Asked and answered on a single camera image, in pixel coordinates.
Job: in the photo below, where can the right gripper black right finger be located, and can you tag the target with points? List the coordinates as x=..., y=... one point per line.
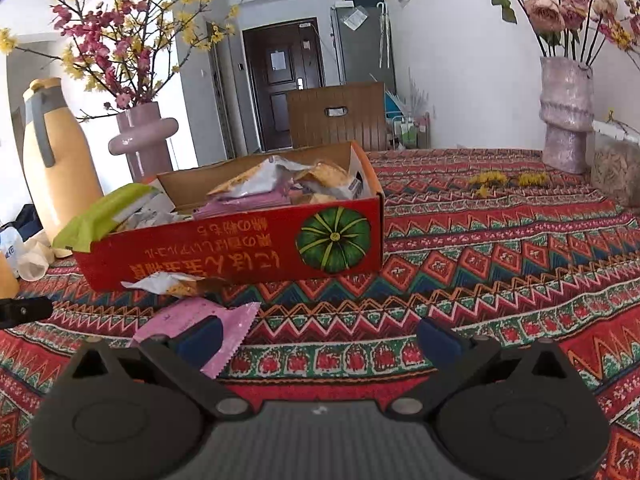
x=460, y=362

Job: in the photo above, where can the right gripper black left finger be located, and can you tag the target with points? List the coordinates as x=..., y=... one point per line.
x=180, y=360

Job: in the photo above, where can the pink snack packet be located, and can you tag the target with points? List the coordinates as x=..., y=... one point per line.
x=181, y=315

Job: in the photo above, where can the white snack packet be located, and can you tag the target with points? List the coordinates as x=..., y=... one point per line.
x=177, y=285

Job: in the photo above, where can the green snack packet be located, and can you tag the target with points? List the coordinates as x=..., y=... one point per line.
x=103, y=216

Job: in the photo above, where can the orange snack packet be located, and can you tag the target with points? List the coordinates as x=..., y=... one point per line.
x=326, y=182

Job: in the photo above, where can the crumpled white paper cup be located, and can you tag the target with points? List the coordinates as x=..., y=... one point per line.
x=34, y=263

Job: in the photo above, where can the blue and white plastic bag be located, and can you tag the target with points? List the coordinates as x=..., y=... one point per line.
x=12, y=247

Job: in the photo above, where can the dark blue bag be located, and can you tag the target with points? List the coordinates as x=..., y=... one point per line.
x=27, y=222

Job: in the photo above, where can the colourful patterned tablecloth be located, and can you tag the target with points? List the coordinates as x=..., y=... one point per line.
x=561, y=261

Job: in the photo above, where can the yellow thermos jug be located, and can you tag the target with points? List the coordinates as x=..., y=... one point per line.
x=57, y=161

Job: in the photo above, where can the fallen yellow flowers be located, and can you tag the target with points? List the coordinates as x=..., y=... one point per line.
x=487, y=182

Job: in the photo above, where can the red cardboard snack box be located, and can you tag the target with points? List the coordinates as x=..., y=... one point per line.
x=288, y=243

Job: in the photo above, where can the pink mushroom-shaped vase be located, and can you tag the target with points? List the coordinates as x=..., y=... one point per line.
x=142, y=138

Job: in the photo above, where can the cluttered storage rack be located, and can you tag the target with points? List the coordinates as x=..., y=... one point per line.
x=406, y=133

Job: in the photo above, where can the glass jar with lid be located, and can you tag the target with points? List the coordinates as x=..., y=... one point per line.
x=615, y=169

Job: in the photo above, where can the textured pink tall vase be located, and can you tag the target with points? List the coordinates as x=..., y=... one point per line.
x=566, y=108

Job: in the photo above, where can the pink and yellow blossom branches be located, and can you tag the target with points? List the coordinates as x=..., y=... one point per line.
x=123, y=48

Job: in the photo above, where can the dark brown entrance door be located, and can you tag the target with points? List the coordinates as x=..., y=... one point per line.
x=281, y=58

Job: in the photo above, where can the grey refrigerator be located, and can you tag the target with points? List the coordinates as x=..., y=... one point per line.
x=363, y=42

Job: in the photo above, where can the dried pink roses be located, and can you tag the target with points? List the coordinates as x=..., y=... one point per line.
x=578, y=29

